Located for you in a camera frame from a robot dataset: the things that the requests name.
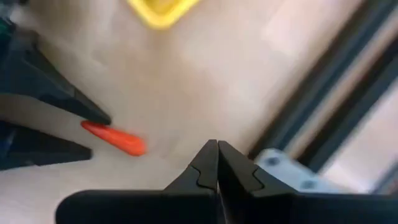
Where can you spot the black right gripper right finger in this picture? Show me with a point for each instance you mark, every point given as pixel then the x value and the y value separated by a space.
pixel 242 180

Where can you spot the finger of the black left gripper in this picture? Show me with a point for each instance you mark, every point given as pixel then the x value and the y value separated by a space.
pixel 37 149
pixel 46 84

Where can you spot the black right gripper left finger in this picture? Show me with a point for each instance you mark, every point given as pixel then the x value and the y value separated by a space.
pixel 202 168

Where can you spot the orange carrot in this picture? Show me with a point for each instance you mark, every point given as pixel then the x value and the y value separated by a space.
pixel 121 141

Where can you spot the yellow plastic basket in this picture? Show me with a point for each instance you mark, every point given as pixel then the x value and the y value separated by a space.
pixel 155 17

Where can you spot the silver metal bracket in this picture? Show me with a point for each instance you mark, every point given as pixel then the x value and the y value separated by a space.
pixel 286 169

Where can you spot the black table frame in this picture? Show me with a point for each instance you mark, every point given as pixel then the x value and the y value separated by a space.
pixel 326 73

